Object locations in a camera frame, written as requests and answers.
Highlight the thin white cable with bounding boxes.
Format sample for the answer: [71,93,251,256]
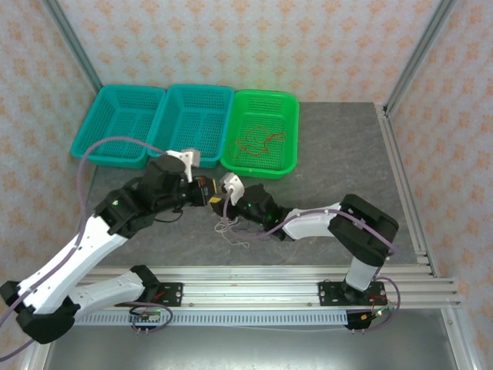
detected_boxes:
[213,217,252,250]

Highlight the thin red cable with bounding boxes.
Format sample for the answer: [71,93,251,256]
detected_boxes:
[228,126,288,159]

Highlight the teal plastic basket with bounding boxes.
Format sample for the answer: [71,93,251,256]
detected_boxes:
[69,84,167,170]
[146,83,235,170]

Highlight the green plastic basket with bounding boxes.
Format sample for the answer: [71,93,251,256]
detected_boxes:
[220,89,300,180]

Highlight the small controller board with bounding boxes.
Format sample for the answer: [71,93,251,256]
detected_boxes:
[356,306,393,325]
[129,306,163,325]

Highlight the grey metal lower shelf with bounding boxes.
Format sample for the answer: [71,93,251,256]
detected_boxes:
[22,323,477,370]

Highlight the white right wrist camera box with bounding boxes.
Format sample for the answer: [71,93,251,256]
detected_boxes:
[218,173,245,205]

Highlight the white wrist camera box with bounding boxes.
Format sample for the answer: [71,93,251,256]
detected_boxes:
[218,173,245,205]
[165,148,202,182]

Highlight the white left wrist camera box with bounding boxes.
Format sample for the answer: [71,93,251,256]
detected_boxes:
[165,148,202,182]

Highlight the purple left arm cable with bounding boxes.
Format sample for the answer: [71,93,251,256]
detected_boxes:
[0,137,174,363]

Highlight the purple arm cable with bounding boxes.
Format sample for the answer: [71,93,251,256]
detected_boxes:
[0,137,174,363]
[222,188,402,333]

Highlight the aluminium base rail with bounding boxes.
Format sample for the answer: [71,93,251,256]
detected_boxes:
[76,264,463,311]

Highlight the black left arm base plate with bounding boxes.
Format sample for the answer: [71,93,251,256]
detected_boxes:
[126,282,184,308]

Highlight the white slotted cable duct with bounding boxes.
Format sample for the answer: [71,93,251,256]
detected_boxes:
[75,311,350,328]

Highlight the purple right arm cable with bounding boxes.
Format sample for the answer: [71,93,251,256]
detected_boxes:
[222,188,402,333]

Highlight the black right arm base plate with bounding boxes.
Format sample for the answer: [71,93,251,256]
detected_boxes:
[318,280,388,308]

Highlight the aluminium side rail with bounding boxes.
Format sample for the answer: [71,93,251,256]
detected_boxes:
[375,103,440,278]

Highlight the aluminium frame post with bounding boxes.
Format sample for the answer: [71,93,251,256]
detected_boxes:
[40,0,103,93]
[384,0,460,116]

